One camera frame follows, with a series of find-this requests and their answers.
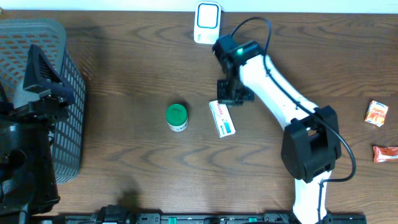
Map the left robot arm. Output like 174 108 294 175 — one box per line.
1 45 75 223

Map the orange snack bar wrapper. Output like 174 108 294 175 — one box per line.
373 146 398 163

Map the white medicine box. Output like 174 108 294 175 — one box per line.
209 100 236 138

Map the white barcode scanner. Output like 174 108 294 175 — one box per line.
193 1 221 45

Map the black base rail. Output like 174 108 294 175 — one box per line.
30 203 368 224

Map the dark grey plastic basket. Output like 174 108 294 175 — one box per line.
1 19 86 184

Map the orange tissue pack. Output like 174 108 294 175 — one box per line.
364 100 389 127

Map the green lid jar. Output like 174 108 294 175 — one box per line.
165 104 188 132

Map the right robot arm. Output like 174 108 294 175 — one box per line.
212 35 341 223

